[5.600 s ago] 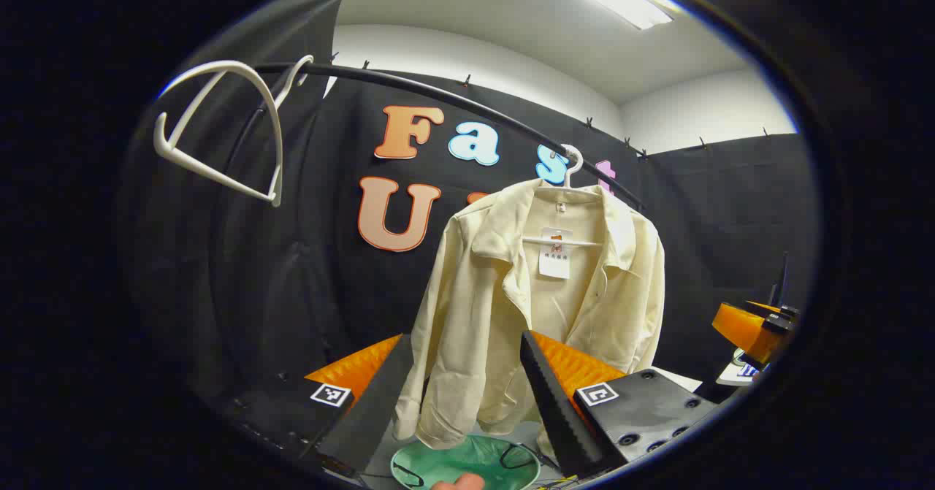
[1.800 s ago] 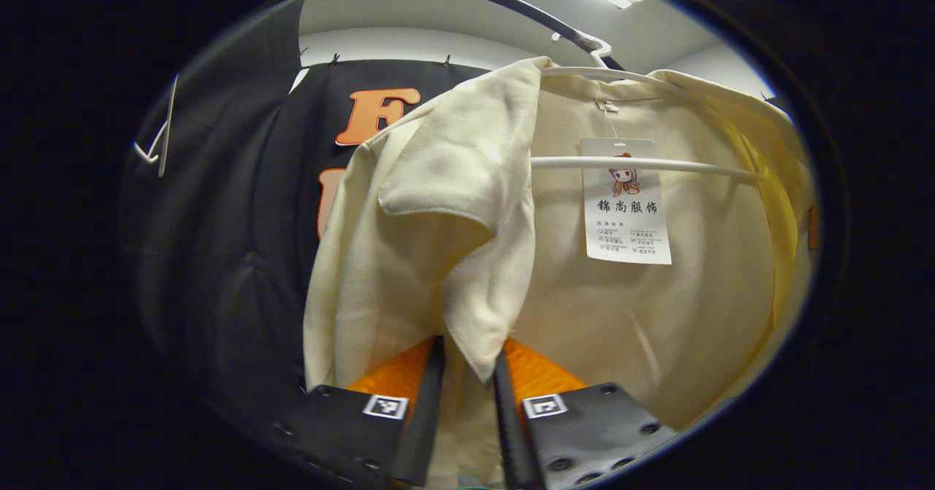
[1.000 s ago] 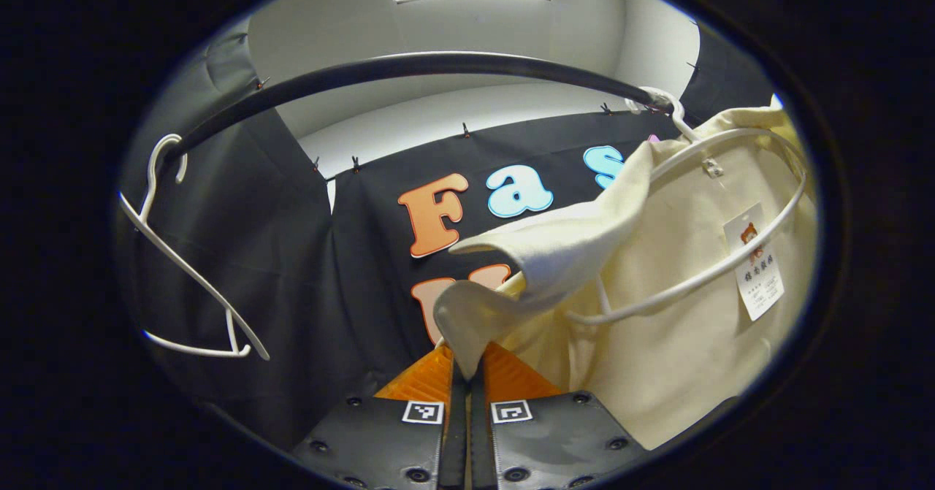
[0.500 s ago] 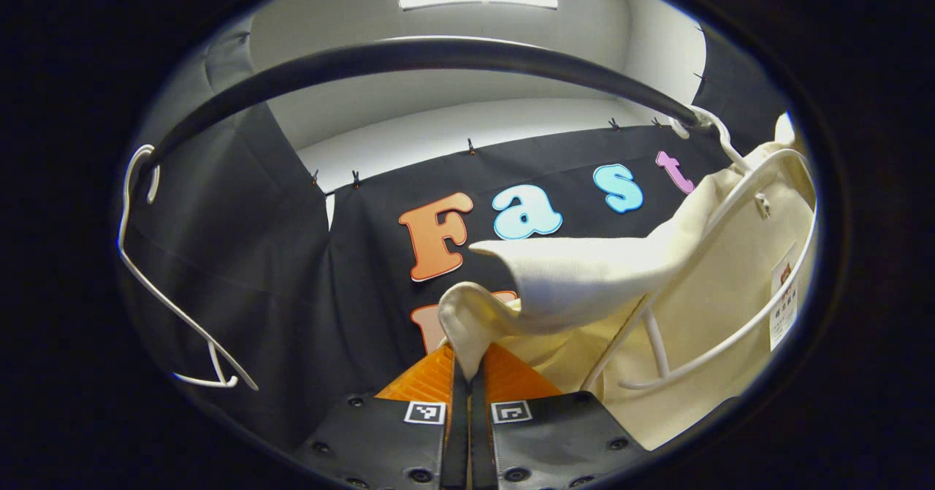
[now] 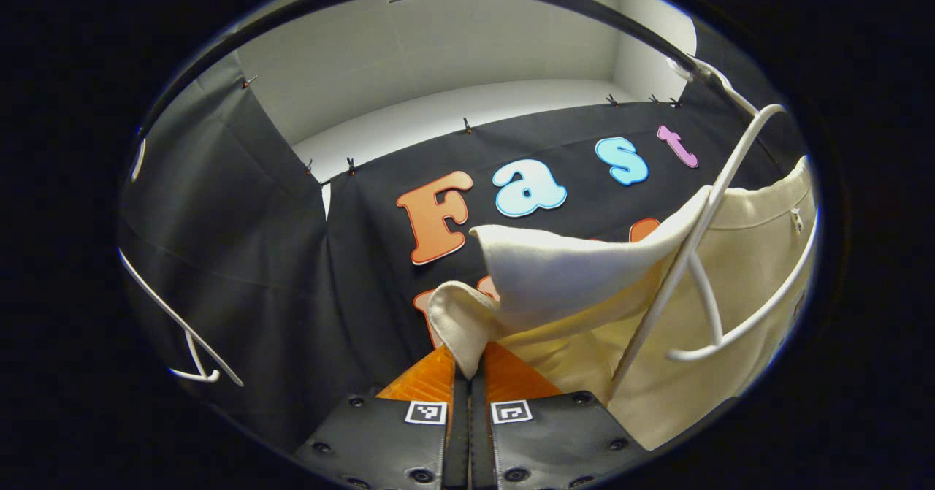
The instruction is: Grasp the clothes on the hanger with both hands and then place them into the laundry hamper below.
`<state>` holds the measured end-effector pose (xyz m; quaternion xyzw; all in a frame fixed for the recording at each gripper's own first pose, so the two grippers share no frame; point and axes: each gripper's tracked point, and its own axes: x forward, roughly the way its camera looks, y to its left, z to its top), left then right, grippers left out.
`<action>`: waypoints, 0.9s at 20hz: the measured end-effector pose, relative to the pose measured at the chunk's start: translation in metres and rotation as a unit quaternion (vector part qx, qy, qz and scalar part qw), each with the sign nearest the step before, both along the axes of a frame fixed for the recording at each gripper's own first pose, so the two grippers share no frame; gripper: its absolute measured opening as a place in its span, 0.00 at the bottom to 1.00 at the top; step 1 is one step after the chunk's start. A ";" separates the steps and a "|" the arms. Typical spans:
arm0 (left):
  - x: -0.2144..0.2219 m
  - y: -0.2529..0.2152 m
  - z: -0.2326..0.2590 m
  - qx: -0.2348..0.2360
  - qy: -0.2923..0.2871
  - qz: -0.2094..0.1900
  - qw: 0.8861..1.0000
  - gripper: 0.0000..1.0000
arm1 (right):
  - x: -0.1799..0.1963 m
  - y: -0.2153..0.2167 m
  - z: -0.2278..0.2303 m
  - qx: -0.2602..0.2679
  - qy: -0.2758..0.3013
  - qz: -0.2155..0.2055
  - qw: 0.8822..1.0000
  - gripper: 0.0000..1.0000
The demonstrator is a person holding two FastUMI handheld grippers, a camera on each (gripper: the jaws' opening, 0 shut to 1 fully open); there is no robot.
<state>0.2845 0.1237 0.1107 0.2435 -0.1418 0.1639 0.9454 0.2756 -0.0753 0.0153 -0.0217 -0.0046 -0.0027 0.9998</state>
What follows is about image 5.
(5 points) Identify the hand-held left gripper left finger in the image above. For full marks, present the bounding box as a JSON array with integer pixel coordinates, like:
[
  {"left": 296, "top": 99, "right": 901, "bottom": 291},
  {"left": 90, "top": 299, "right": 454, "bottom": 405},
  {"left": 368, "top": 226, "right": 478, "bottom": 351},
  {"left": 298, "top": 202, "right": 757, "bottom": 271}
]
[{"left": 292, "top": 344, "right": 470, "bottom": 490}]

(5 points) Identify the white clothes hanger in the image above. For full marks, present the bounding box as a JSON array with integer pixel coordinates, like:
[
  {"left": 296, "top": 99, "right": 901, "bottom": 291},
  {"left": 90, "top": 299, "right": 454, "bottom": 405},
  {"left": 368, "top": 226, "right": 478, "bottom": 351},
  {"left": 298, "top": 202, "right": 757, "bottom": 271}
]
[
  {"left": 606, "top": 58, "right": 820, "bottom": 403},
  {"left": 117, "top": 248, "right": 245, "bottom": 388}
]

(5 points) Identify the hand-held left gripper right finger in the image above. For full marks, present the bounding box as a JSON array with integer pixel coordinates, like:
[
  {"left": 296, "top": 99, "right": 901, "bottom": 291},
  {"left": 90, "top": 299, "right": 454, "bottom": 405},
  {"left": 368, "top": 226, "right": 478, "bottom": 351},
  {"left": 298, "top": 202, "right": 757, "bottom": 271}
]
[{"left": 470, "top": 340, "right": 651, "bottom": 490}]

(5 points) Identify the cream jacket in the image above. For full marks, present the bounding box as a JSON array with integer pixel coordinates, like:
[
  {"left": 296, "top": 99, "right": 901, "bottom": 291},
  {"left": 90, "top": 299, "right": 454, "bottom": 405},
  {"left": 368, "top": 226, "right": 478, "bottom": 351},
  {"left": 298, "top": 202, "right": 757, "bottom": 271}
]
[{"left": 426, "top": 156, "right": 817, "bottom": 453}]

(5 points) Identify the black backdrop cloth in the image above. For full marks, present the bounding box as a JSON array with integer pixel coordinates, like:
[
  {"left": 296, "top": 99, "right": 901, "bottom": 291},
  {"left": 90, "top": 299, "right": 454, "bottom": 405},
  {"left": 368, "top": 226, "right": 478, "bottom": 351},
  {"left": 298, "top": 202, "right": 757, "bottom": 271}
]
[{"left": 117, "top": 19, "right": 812, "bottom": 454}]

